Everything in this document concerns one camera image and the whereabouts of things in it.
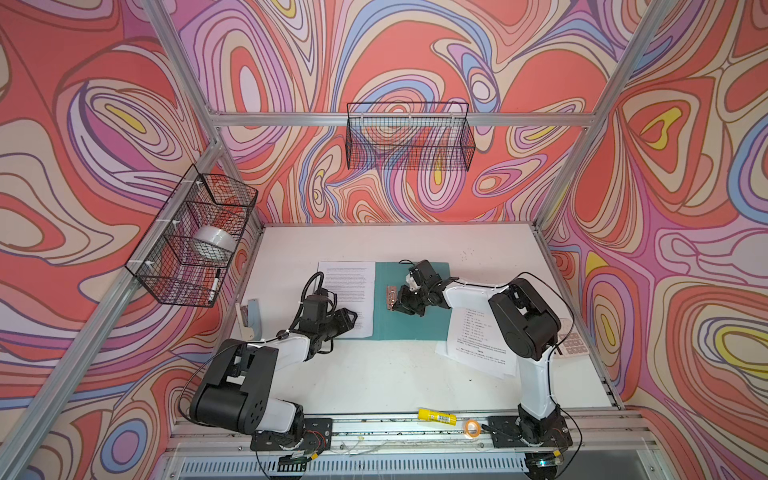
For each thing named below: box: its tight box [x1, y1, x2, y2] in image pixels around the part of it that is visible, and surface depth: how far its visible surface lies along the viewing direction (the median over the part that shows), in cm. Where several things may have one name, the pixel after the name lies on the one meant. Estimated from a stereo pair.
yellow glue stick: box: [418, 408, 457, 426], surface depth 76 cm
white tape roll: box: [193, 225, 238, 256], surface depth 74 cm
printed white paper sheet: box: [316, 261, 375, 339], surface depth 103 cm
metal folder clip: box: [386, 285, 397, 311], surface depth 98 cm
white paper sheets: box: [435, 303, 518, 379], surface depth 89 cm
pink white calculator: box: [558, 318, 590, 357], surface depth 88 cm
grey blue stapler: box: [235, 298, 262, 341], surface depth 93 cm
